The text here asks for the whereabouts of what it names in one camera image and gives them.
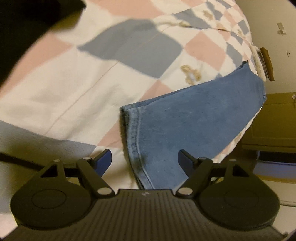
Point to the folded cream fleece blanket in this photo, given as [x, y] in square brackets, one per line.
[257, 63]

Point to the blue denim jeans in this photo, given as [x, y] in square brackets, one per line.
[202, 119]

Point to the black long-sleeve garment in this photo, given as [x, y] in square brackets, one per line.
[23, 22]

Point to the diamond patchwork quilt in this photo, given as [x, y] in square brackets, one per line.
[63, 97]

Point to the folded brown garment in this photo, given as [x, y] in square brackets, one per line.
[268, 63]

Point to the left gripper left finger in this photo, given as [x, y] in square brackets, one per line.
[90, 172]

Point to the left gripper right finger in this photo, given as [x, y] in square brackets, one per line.
[198, 173]

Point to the folded grey garment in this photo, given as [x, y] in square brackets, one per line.
[263, 64]

